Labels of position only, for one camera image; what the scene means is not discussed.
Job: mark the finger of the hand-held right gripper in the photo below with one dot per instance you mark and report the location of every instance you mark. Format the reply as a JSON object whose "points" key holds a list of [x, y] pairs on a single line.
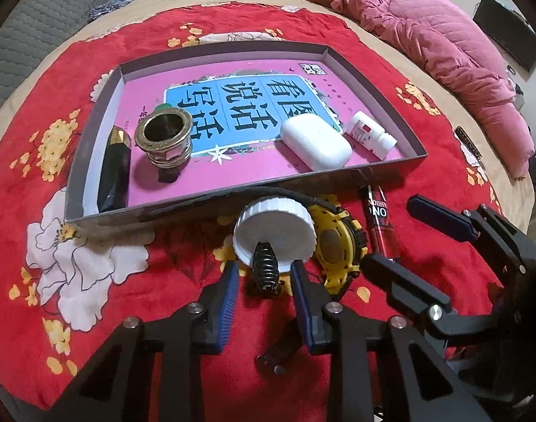
{"points": [[400, 279], [439, 220]]}

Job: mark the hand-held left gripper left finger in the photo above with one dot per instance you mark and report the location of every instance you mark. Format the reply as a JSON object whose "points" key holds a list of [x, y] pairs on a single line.
{"points": [[226, 299]]}

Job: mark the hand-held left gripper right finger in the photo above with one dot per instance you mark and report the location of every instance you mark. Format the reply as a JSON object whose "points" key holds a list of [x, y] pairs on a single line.
{"points": [[303, 303]]}

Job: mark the black hair claw clip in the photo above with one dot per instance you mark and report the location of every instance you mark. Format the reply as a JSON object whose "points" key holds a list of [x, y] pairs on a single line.
{"points": [[266, 268]]}

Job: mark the black and red tube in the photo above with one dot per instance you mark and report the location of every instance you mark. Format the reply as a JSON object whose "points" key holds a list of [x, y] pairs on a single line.
{"points": [[380, 220]]}

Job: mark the white ribbed plastic lid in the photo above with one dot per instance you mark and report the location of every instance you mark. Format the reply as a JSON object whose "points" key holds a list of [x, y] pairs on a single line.
{"points": [[277, 228]]}

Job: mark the grey cardboard box tray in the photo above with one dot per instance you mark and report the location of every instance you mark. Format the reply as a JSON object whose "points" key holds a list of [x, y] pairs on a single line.
{"points": [[206, 202]]}

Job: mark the small white bottle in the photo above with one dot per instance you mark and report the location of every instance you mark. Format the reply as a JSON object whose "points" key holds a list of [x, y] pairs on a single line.
{"points": [[369, 134]]}

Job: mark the white earbuds case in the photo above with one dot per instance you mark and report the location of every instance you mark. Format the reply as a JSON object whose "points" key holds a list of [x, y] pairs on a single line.
{"points": [[316, 140]]}

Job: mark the black case with gold band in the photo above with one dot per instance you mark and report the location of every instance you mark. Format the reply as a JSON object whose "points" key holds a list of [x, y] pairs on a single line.
{"points": [[114, 171]]}

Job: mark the brass spring fitting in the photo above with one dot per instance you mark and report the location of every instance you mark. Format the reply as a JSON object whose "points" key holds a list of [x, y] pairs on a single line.
{"points": [[164, 140]]}

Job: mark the red floral blanket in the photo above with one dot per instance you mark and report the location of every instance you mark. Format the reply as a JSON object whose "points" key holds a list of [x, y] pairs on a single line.
{"points": [[162, 272]]}

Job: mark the black blanket label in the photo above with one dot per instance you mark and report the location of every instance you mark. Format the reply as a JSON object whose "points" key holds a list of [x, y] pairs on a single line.
{"points": [[468, 141]]}

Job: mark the beige bed sheet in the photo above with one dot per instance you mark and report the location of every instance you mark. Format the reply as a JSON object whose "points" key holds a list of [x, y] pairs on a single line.
{"points": [[492, 110]]}

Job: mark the pink and blue book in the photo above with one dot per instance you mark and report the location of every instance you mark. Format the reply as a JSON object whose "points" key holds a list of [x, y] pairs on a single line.
{"points": [[250, 158]]}

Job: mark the pink quilted duvet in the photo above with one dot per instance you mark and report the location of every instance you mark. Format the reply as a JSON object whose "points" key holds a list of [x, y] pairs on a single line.
{"points": [[426, 30]]}

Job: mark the blue patterned cloth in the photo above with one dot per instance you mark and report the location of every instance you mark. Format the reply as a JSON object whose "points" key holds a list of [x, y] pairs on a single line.
{"points": [[109, 6]]}

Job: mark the grey quilted headboard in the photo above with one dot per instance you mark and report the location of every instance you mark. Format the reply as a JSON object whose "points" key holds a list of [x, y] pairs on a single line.
{"points": [[39, 22]]}

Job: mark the black wall television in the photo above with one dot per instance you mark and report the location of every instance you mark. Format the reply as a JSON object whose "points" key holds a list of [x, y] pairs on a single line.
{"points": [[505, 30]]}

